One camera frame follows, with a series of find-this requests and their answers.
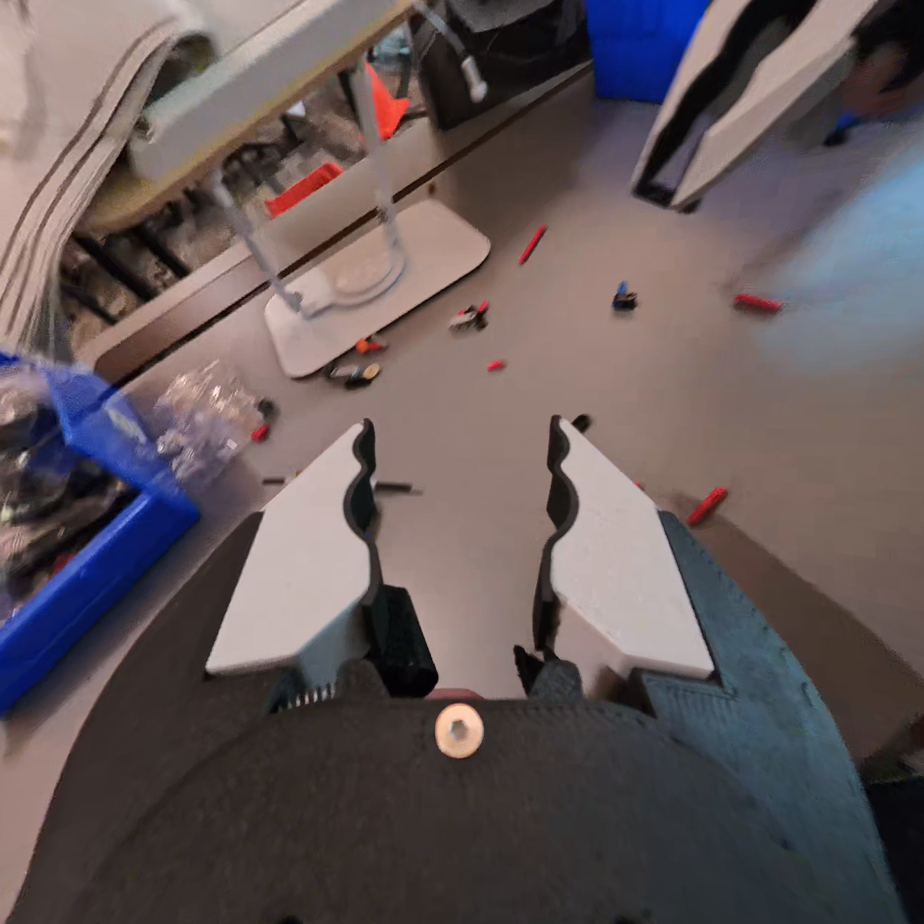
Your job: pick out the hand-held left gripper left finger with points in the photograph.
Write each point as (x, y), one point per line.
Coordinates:
(303, 563)

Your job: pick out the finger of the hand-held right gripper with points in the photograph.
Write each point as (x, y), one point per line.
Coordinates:
(779, 94)
(675, 94)

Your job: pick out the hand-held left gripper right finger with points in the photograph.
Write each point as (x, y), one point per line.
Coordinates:
(621, 570)

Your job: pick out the dark grey lego connector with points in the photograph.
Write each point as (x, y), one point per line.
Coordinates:
(356, 383)

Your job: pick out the thin red lego axle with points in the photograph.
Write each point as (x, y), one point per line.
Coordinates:
(533, 245)

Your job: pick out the long red lego piece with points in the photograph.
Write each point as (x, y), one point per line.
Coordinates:
(758, 303)

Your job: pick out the pile of lego part bags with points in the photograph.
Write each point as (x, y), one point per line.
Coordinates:
(50, 498)

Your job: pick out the blue plastic storage bin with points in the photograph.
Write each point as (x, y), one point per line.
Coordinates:
(635, 50)
(108, 570)

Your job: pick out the clear plastic bag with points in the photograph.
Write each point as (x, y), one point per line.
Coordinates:
(206, 426)

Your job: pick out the orange cone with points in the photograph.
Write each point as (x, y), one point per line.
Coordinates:
(386, 108)

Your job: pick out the white book stand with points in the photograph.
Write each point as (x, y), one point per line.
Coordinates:
(426, 252)

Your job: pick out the red box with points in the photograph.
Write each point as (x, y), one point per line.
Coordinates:
(303, 189)

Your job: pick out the white instruction booklet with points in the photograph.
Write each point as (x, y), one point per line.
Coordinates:
(58, 144)

